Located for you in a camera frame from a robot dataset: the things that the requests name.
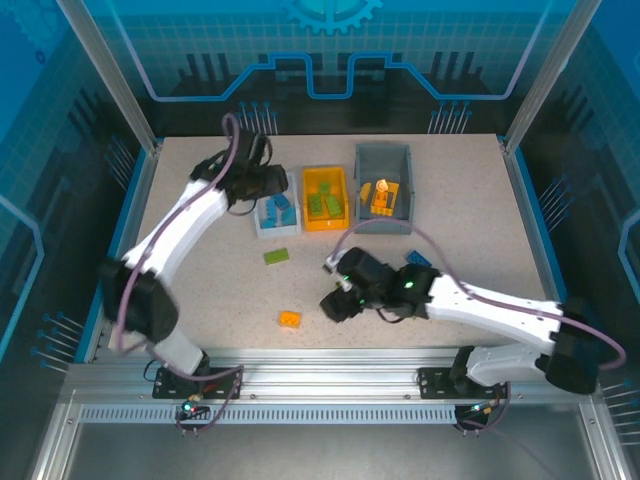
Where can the grey plastic bin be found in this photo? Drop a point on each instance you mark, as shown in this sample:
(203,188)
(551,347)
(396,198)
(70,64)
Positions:
(382,160)

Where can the yellow lego brick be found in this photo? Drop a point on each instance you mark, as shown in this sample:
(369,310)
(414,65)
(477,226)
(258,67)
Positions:
(366,192)

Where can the metal base panel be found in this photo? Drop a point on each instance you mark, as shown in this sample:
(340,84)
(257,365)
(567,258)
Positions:
(325,455)

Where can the white plastic bin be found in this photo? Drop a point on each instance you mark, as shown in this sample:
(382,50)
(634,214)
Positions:
(280,232)

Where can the yellow plastic bin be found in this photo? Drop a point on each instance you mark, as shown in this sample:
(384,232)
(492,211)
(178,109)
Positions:
(312,225)

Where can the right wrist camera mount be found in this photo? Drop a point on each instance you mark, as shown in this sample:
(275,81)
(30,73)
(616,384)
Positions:
(332,261)

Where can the orange lego brick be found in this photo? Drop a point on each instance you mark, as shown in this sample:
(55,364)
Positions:
(290,318)

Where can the yellow lego window frame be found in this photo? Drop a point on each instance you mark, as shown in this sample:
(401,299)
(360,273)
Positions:
(395,197)

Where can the small green lego brick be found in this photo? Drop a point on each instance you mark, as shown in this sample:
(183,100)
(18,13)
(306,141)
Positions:
(325,188)

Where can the aluminium mounting rail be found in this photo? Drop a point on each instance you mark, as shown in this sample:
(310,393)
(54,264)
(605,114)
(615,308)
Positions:
(325,375)

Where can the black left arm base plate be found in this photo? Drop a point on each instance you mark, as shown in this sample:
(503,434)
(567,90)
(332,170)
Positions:
(170,387)

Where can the aluminium frame post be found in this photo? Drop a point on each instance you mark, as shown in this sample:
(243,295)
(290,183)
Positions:
(541,85)
(120,85)

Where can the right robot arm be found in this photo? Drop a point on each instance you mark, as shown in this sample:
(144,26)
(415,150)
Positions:
(485,315)

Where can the orange oval lego piece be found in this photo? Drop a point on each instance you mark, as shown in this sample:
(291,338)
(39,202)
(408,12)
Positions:
(382,185)

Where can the small LED connector board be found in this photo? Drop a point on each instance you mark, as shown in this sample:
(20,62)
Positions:
(480,411)
(192,406)

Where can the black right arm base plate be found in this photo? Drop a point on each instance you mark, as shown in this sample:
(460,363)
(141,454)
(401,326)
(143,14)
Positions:
(435,385)

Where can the green lego plate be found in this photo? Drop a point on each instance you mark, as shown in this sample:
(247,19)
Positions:
(276,256)

